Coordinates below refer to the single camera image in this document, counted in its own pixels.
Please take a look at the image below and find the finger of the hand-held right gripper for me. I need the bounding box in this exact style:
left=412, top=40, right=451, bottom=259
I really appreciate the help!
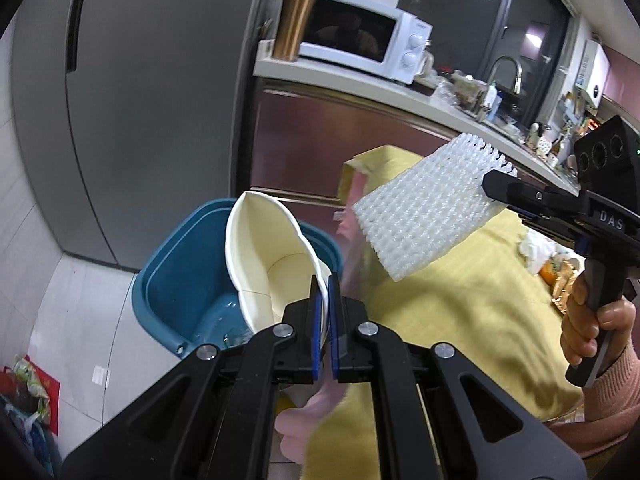
left=482, top=170, right=551, bottom=213
left=517, top=210, right=583, bottom=252

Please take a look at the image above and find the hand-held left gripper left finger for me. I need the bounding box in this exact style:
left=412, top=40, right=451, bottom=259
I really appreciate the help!
left=60, top=275, right=331, bottom=480

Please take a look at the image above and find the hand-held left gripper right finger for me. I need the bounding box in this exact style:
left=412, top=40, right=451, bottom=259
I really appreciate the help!
left=327, top=276, right=586, bottom=480

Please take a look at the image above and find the crushed blue dotted paper cup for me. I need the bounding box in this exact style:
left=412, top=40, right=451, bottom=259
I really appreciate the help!
left=517, top=232, right=558, bottom=271

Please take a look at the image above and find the brown striped wrapper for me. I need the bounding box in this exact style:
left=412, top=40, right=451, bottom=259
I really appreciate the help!
left=552, top=259, right=582, bottom=313

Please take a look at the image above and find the white foam fruit net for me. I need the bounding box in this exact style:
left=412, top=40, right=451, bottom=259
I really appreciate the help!
left=351, top=132, right=519, bottom=282

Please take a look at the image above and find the plain white paper cup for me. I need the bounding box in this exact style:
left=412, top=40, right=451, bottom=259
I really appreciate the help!
left=225, top=190, right=333, bottom=356

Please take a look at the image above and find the blue plastic bin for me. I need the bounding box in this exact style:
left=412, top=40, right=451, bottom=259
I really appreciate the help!
left=131, top=197, right=343, bottom=358

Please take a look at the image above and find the person's right forearm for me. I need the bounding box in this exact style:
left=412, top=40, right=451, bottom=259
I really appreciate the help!
left=542, top=330, right=640, bottom=458

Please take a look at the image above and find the person's right hand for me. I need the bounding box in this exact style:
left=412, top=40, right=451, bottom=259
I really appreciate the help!
left=560, top=275, right=633, bottom=378

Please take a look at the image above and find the steel kitchen faucet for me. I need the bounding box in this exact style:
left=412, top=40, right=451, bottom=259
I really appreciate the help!
left=477, top=56, right=523, bottom=123

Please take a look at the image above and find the yellow patterned blanket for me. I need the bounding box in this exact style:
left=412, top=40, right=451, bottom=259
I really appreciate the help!
left=300, top=145, right=586, bottom=480

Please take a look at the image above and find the white water heater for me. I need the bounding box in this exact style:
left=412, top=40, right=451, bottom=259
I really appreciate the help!
left=575, top=40, right=611, bottom=108

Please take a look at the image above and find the glossy kitchen base cabinet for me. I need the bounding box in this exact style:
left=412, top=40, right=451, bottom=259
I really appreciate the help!
left=248, top=77, right=501, bottom=206

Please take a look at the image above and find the white kitchen counter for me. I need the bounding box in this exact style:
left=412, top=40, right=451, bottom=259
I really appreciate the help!
left=252, top=40, right=581, bottom=196

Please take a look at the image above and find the white microwave oven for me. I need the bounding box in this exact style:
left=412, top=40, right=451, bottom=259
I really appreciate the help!
left=297, top=0, right=433, bottom=86

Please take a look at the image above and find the grey refrigerator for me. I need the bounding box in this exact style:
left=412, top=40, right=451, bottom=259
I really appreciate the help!
left=10, top=0, right=273, bottom=273

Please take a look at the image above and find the copper travel tumbler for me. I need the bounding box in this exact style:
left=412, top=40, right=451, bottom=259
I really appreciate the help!
left=271, top=0, right=320, bottom=62

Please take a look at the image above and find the red green shopping bag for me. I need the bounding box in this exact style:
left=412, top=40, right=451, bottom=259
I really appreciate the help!
left=2, top=355, right=61, bottom=436

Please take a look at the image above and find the blue plastic bag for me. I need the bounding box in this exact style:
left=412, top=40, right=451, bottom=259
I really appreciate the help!
left=0, top=400, right=51, bottom=478

